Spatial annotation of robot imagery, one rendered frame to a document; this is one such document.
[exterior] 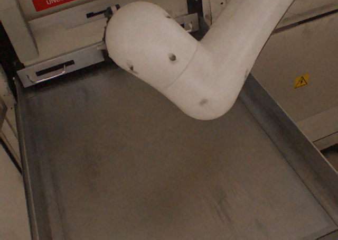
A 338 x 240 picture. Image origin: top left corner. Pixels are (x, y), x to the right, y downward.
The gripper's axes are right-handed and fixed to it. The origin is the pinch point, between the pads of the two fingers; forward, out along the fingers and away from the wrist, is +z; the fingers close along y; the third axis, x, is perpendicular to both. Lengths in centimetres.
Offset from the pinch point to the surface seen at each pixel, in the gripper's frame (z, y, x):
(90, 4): 9.5, -9.4, -2.3
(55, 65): 20.1, 2.8, -16.2
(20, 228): 45, 55, -50
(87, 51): 19.5, 2.0, -6.6
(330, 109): 44, 56, 80
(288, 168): -25.0, 35.4, 23.2
